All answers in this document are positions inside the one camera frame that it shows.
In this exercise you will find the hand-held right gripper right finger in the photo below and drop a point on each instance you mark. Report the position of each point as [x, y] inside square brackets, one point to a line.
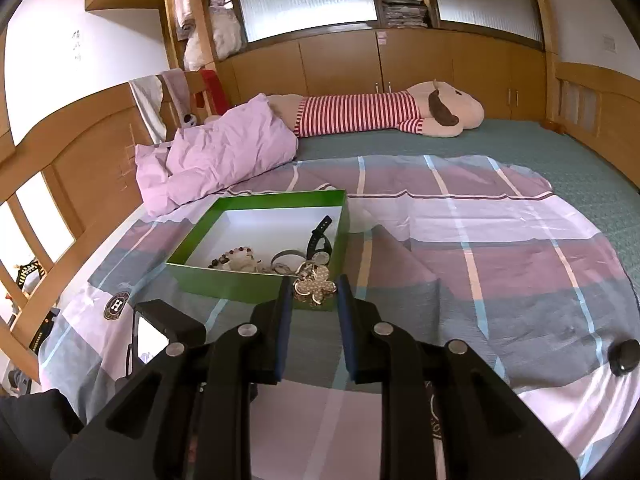
[347, 325]

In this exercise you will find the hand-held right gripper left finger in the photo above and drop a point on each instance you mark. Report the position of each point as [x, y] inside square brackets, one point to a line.
[285, 320]

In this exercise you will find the silver flower brooch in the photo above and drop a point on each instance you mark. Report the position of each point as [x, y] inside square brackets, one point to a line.
[312, 285]

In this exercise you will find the green cardboard box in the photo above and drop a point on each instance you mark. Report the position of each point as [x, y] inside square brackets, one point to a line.
[240, 285]

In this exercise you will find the round silver metal disc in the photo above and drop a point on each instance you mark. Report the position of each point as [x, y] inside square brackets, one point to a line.
[321, 258]

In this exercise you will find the silver bangle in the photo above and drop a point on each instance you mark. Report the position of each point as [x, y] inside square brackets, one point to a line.
[282, 255]

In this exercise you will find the black wristwatch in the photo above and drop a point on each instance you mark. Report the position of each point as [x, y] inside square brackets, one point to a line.
[320, 242]

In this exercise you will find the black and yellow object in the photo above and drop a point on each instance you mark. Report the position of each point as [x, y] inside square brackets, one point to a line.
[27, 271]

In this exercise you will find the plaid blanket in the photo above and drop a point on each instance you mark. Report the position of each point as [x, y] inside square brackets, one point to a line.
[500, 285]

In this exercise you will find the dark clothing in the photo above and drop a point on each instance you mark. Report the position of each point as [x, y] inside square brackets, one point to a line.
[30, 430]

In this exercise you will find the purple quilt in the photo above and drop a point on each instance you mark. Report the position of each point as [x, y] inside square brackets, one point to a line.
[225, 150]

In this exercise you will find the wooden headboard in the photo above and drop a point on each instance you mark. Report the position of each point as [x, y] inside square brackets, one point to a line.
[90, 160]

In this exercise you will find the small panda toy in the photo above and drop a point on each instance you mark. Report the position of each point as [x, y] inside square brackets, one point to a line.
[189, 119]

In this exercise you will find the striped plush toy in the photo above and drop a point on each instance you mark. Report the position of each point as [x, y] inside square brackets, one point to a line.
[360, 110]

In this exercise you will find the white hanging cloth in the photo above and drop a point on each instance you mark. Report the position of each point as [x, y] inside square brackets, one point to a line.
[147, 105]

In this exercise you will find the grey purple hanging towel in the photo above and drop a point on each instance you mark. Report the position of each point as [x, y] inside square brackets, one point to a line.
[175, 87]

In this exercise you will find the red cloth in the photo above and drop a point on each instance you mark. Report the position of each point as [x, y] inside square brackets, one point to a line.
[212, 90]

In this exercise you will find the white plastic bag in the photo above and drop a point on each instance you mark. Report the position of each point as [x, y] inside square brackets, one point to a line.
[222, 25]
[194, 49]

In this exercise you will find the black round object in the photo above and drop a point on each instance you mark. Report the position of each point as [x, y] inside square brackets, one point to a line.
[625, 357]

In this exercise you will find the green bed sheet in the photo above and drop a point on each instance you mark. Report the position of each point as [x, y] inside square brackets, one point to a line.
[575, 160]

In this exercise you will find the frosted glass window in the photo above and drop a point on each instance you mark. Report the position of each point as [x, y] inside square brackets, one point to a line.
[305, 0]
[485, 2]

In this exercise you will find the wooden wall cabinets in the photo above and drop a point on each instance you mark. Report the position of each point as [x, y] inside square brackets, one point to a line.
[350, 65]

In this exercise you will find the wooden bed rail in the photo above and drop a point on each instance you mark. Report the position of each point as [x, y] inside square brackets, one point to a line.
[600, 105]

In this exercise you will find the white wall switch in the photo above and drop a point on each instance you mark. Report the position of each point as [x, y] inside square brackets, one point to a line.
[609, 43]

